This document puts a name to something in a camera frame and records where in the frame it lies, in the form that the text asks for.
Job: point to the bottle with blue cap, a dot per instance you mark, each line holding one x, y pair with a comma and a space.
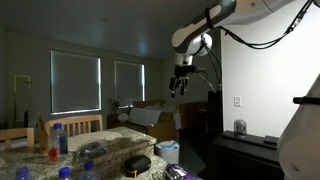
58, 144

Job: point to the wooden chair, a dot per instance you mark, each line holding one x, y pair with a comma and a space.
77, 125
8, 135

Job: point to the right window blind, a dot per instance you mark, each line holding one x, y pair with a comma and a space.
129, 83

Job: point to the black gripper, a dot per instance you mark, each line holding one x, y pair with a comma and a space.
183, 66

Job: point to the wooden chair right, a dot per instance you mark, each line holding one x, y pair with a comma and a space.
77, 125

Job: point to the left window blind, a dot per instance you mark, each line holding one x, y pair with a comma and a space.
75, 82

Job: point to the white trash bin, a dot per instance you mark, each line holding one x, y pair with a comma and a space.
169, 151

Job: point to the black zippered case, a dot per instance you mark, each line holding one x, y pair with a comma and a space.
137, 165

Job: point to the water bottle blue cap middle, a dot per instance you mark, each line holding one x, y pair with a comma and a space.
64, 174

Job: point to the wooden chair left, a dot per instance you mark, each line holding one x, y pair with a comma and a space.
8, 135

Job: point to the black side cabinet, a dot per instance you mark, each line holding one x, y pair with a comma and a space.
247, 157

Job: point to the round woven placemat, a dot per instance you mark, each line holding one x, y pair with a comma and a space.
75, 142

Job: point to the window blind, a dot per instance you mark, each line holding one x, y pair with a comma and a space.
129, 83
75, 82

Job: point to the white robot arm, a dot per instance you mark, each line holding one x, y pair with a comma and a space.
298, 145

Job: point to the glass jar on cabinet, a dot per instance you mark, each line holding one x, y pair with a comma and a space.
240, 127

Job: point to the cardboard box with cloth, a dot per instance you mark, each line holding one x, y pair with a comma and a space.
153, 119

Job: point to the water bottle blue cap right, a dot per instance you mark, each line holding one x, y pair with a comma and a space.
88, 172

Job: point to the wall light switch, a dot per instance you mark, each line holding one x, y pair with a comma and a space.
237, 101

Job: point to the purple allura pouch in bag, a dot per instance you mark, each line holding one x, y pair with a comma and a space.
178, 172

